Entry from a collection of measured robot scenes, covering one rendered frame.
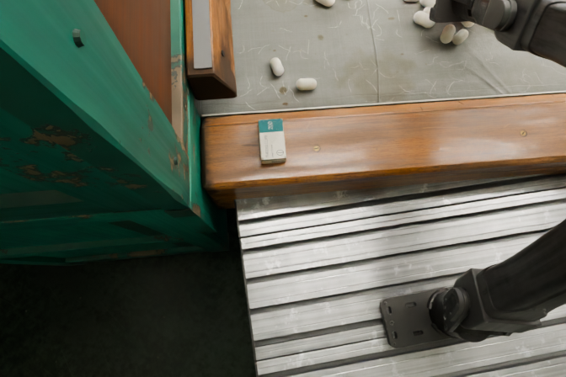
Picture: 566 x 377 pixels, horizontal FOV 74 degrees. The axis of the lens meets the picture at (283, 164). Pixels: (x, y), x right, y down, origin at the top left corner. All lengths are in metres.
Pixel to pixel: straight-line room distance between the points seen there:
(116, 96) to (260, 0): 0.48
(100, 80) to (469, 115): 0.53
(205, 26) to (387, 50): 0.31
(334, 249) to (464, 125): 0.27
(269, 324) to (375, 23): 0.51
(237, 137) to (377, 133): 0.20
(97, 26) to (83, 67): 0.03
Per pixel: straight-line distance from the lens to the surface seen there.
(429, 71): 0.68
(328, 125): 0.56
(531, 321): 0.54
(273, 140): 0.52
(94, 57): 0.22
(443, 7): 0.65
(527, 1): 0.50
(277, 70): 0.60
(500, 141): 0.64
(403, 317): 0.63
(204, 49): 0.50
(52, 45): 0.18
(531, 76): 0.76
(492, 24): 0.52
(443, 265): 0.67
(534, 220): 0.76
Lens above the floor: 1.27
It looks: 74 degrees down
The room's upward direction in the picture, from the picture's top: 10 degrees clockwise
